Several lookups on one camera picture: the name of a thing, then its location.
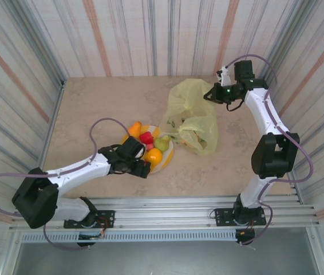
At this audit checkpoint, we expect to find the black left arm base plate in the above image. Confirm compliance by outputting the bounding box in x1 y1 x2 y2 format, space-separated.
64 210 116 229

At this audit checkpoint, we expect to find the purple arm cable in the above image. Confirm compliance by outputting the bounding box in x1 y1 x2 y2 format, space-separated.
0 117 130 250
226 54 315 246

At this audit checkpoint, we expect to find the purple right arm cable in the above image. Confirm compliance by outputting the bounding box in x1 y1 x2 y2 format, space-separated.
226 54 315 246

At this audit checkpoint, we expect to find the slotted grey cable duct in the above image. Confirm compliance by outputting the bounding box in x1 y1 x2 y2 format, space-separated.
20 230 239 243

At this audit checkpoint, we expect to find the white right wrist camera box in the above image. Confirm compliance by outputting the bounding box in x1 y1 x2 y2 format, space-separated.
215 65 231 87

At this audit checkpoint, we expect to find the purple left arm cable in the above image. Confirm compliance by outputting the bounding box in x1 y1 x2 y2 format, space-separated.
0 117 130 250

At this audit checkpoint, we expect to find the red and black wire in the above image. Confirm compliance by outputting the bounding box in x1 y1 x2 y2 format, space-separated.
243 219 259 231
97 217 114 234

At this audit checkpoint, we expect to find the orange pear-shaped fruit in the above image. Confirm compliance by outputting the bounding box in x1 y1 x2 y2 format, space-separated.
127 121 143 138

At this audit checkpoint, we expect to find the round orange fruit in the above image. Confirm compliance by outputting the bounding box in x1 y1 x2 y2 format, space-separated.
144 148 163 164

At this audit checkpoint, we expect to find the yellow and white striped plate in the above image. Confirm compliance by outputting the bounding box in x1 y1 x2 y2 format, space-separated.
121 125 175 174

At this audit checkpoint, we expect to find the green pear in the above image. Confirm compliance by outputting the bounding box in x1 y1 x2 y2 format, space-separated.
153 135 171 152

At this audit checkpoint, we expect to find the yellow translucent plastic bag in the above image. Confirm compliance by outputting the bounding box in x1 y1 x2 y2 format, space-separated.
161 78 219 157

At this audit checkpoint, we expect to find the red fruit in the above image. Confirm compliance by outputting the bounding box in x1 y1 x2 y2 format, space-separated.
139 131 154 145

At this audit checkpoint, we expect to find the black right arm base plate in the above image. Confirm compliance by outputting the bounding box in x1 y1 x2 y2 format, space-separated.
215 207 267 227

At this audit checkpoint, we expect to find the black controller box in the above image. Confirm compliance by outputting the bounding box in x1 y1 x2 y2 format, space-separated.
77 232 105 248
235 229 256 246

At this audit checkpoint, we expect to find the aluminium extrusion rail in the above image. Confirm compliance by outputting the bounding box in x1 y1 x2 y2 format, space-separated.
8 220 321 231
29 196 305 207
12 206 315 221

